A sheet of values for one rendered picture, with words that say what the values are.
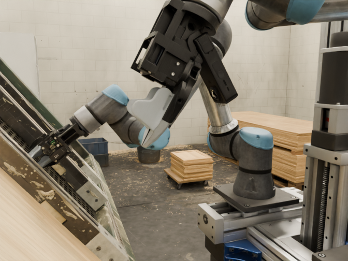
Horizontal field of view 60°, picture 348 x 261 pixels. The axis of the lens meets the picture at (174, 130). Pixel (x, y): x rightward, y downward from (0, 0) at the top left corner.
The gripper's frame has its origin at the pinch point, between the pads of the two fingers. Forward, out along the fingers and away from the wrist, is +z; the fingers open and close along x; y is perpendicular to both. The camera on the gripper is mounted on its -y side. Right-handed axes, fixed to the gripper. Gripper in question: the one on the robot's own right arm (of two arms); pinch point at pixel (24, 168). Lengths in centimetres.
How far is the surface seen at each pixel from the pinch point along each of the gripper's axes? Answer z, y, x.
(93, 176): -2, -61, 33
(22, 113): -3.4, -34.7, -12.5
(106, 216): -1.3, -23.6, 37.9
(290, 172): -159, -217, 242
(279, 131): -188, -242, 202
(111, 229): -1.9, -12.1, 38.0
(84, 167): -2, -61, 26
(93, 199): 0.1, -34.7, 32.7
